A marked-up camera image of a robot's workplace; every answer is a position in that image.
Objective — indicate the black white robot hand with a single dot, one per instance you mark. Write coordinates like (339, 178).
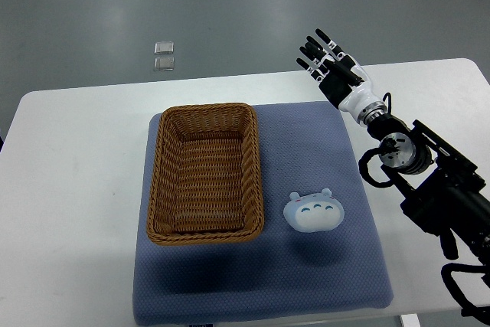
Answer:
(343, 80)

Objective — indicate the blue white plush toy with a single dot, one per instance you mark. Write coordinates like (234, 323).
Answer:
(315, 212)

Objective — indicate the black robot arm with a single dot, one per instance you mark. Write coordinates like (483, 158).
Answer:
(440, 186)

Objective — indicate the brown wicker basket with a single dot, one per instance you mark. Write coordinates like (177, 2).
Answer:
(206, 183)

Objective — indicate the upper metal floor plate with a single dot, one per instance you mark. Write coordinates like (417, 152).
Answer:
(164, 47)

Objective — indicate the blue quilted mat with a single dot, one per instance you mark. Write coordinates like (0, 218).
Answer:
(304, 148)

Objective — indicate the white table leg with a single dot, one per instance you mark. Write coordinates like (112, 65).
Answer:
(410, 320)

